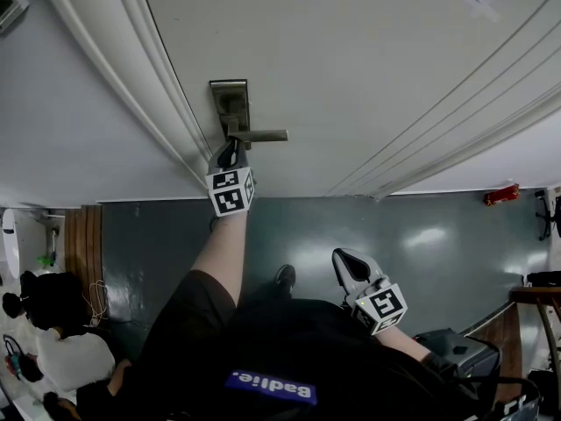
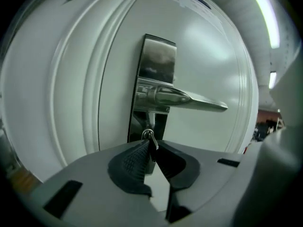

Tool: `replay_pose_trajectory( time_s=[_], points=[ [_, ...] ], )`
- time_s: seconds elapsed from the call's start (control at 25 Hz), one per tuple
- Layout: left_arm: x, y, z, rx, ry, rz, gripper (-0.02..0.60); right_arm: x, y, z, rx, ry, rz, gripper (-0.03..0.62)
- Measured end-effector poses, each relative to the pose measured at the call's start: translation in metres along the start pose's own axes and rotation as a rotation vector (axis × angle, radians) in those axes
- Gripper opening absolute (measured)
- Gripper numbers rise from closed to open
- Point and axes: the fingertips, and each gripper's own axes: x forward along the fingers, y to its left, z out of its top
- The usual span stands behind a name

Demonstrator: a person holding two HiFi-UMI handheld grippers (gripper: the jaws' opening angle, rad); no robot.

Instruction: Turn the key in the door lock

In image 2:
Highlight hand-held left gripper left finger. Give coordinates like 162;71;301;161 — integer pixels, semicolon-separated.
22;139;166;227

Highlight white door frame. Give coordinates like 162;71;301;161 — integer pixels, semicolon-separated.
0;0;147;183

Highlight short ceiling light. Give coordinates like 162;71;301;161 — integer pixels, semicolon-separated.
268;71;277;89

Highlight chrome door lock plate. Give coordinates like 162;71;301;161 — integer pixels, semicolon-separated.
127;34;177;143

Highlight paper notice with blue strip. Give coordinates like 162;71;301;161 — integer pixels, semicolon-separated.
170;0;226;34

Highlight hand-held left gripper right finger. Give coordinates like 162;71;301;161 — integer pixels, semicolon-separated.
155;140;263;227

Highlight white door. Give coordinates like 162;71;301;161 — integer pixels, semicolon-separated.
98;0;253;155

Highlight chrome door lever handle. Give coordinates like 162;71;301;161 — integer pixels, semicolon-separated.
135;78;229;113

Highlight long ceiling light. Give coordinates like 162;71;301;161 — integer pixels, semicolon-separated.
246;0;280;49

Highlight silver key with black head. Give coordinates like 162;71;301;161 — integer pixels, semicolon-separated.
142;128;160;163

